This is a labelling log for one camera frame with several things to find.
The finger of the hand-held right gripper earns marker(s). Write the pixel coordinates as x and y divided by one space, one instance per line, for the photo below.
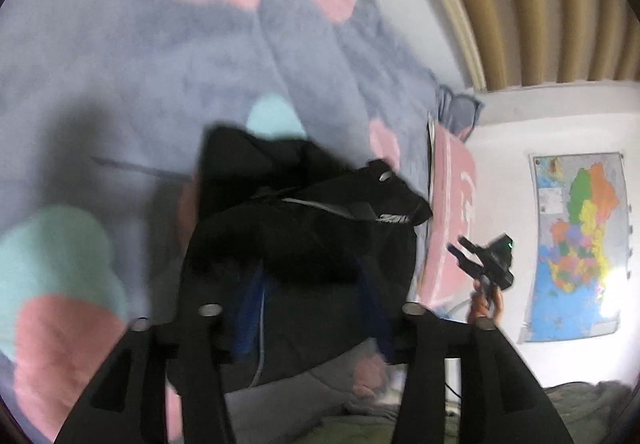
462 258
472 246

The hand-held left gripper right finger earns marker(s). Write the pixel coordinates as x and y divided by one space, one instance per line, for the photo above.
376 319

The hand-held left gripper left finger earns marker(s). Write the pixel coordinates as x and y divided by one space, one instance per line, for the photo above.
246 324

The black hooded jacket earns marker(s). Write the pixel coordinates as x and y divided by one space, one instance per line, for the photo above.
300 224

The person's right hand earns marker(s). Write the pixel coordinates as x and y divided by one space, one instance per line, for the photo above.
487 306

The pink pillow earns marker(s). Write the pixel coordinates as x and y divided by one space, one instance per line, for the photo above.
450 204

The grey pillow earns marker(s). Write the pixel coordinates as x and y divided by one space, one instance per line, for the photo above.
460 111

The grey floral blanket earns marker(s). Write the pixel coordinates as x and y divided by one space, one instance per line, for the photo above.
150 64

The colourful wall map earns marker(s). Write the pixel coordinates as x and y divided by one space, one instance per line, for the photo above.
575 244

